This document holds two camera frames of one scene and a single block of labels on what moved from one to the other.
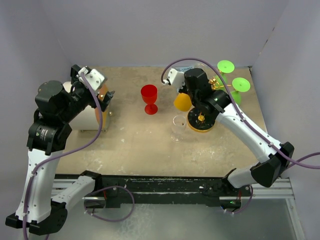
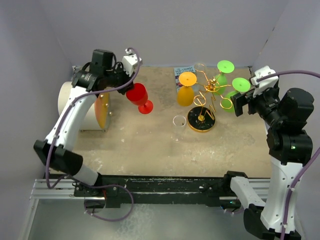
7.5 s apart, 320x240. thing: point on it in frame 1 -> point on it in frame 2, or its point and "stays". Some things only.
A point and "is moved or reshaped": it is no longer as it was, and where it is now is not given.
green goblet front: x=224 y=67 stays
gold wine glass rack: x=200 y=120 stays
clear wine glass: x=179 y=124 stays
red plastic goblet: x=149 y=95 -> x=138 y=95
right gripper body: x=184 y=89 -> x=266 y=104
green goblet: x=239 y=84 stays
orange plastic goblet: x=182 y=102 is moved or reshaped
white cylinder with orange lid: x=88 y=120 stays
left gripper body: x=79 y=98 -> x=117 y=78
